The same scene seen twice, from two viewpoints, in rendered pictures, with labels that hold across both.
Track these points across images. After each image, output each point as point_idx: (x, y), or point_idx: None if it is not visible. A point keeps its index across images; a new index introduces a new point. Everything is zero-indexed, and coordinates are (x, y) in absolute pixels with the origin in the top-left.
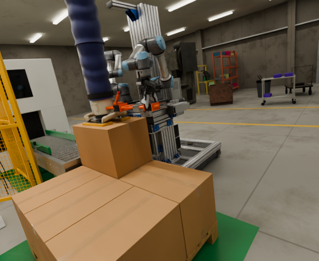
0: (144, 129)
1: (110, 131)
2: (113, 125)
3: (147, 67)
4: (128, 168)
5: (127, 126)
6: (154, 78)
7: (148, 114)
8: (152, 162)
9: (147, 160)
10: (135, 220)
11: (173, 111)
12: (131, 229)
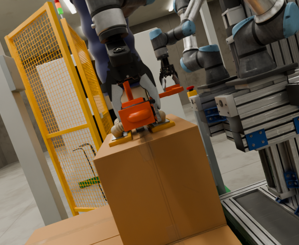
0: (193, 154)
1: (100, 163)
2: (124, 144)
3: (102, 6)
4: (153, 239)
5: (142, 150)
6: (241, 22)
7: (227, 112)
8: (218, 233)
9: (208, 224)
10: None
11: None
12: None
